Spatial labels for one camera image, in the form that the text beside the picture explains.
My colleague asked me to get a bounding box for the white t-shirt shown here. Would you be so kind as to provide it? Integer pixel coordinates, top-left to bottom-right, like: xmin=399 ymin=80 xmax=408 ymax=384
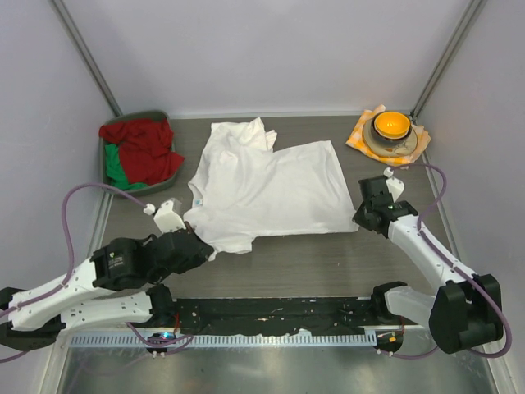
xmin=211 ymin=117 xmax=277 ymax=152
xmin=184 ymin=131 xmax=358 ymax=254

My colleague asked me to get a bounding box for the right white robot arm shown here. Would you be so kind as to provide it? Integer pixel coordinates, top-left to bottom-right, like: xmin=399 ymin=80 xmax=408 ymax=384
xmin=354 ymin=175 xmax=504 ymax=354

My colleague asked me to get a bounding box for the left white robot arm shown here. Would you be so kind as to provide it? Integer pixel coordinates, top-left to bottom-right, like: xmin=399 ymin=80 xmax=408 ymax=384
xmin=1 ymin=229 xmax=213 ymax=352

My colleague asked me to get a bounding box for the beige ceramic plate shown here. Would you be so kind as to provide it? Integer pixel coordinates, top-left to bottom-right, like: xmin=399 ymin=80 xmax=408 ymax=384
xmin=363 ymin=120 xmax=418 ymax=158

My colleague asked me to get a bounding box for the orange checked cloth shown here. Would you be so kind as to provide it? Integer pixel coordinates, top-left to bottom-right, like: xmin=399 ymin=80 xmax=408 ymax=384
xmin=345 ymin=104 xmax=431 ymax=166

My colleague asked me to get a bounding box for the orange bowl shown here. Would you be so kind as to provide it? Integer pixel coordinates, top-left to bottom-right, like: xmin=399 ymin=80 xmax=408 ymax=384
xmin=372 ymin=111 xmax=411 ymax=140

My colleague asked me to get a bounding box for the green t-shirt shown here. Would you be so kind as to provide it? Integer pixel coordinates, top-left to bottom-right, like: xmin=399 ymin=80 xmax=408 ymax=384
xmin=104 ymin=144 xmax=148 ymax=190

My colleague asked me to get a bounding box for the red t-shirt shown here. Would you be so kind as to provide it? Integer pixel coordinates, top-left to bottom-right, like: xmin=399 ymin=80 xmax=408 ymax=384
xmin=98 ymin=117 xmax=185 ymax=186

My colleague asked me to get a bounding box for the folded white t-shirt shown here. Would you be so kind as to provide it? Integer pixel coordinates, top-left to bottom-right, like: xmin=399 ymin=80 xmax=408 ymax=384
xmin=211 ymin=117 xmax=277 ymax=152

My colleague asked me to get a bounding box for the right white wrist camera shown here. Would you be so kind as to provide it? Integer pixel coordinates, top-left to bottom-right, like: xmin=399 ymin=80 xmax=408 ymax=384
xmin=383 ymin=167 xmax=405 ymax=202

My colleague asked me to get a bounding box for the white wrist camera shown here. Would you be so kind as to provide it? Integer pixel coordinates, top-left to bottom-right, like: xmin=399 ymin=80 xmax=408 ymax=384
xmin=383 ymin=167 xmax=405 ymax=202
xmin=143 ymin=198 xmax=185 ymax=233

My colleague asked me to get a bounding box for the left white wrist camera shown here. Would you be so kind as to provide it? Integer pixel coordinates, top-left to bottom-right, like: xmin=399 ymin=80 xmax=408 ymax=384
xmin=143 ymin=198 xmax=185 ymax=233

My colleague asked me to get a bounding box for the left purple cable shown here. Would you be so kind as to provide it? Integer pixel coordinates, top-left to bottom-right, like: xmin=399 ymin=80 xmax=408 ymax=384
xmin=0 ymin=183 xmax=194 ymax=364

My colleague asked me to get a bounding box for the aluminium frame rail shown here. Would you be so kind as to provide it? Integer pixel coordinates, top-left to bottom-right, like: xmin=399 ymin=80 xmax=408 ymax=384
xmin=63 ymin=321 xmax=429 ymax=333

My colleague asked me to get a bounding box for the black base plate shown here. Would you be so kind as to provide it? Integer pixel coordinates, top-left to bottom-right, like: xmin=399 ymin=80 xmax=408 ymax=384
xmin=149 ymin=297 xmax=413 ymax=337

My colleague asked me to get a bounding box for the white slotted cable duct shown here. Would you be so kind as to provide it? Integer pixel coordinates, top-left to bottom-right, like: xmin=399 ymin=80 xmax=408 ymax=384
xmin=69 ymin=329 xmax=377 ymax=348

